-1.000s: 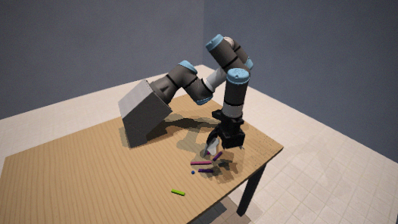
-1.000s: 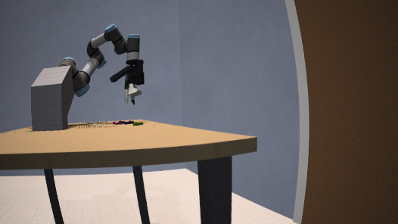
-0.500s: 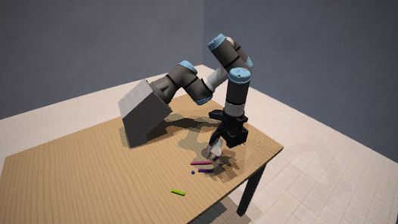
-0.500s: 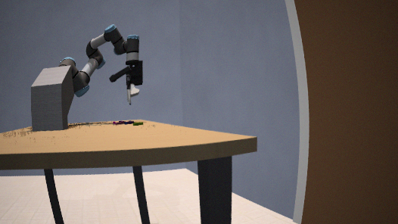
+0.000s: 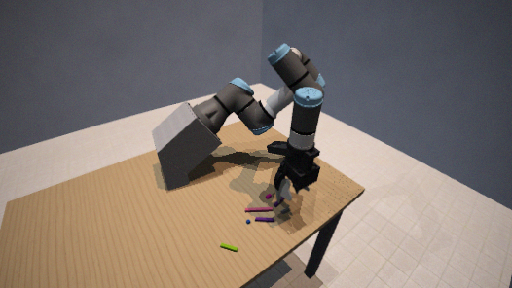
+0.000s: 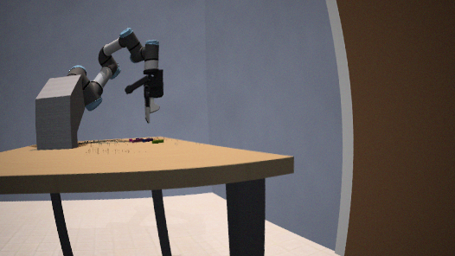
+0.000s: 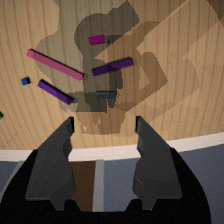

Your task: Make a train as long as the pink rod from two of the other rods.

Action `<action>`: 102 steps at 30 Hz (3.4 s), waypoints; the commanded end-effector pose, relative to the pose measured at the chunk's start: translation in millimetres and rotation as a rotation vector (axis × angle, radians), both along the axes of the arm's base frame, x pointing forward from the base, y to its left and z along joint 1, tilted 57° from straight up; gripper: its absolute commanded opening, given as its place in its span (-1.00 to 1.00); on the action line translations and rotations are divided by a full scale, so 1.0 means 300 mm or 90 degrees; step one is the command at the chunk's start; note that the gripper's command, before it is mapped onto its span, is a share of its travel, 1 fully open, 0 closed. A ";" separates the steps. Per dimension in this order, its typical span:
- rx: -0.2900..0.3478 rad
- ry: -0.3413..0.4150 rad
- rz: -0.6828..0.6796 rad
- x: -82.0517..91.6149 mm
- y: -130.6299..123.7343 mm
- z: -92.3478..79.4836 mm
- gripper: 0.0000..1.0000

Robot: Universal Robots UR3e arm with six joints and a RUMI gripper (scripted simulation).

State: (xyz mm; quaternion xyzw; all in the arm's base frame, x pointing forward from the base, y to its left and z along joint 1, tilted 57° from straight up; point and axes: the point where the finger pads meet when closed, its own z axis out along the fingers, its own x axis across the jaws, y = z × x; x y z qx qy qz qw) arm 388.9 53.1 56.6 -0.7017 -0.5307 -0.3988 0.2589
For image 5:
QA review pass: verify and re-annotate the pink rod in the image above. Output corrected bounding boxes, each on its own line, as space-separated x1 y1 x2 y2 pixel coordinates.
245 207 273 212

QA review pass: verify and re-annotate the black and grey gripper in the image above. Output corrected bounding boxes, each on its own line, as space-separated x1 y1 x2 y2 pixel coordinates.
274 137 320 203

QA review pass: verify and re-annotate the purple rod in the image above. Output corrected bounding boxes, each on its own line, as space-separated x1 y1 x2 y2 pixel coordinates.
274 198 284 207
255 217 274 222

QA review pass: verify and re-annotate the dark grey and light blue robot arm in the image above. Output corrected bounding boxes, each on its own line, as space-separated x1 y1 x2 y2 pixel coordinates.
192 44 325 150

